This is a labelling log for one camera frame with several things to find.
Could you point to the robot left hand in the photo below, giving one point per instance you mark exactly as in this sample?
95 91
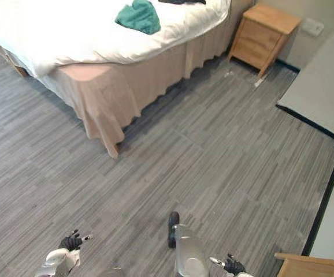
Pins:
68 243

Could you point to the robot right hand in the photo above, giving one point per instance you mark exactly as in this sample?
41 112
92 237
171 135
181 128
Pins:
234 266

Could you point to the beige bed skirt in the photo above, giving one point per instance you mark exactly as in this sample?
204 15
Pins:
144 75

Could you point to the green cloth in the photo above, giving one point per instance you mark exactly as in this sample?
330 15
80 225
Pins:
139 15

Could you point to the black cloth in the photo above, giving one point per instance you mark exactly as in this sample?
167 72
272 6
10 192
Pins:
181 1

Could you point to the dark robot foot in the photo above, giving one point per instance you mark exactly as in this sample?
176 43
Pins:
172 228

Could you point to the light wooden furniture piece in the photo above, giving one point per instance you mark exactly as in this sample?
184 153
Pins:
311 267

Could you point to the white tape scrap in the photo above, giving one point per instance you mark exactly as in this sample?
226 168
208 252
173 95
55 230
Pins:
258 82

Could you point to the white duvet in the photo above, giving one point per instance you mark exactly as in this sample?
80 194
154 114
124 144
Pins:
68 31

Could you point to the wooden nightstand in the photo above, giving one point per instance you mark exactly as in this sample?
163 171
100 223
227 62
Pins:
261 37

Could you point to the white wall socket plate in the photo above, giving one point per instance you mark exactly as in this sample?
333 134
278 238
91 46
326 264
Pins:
313 26

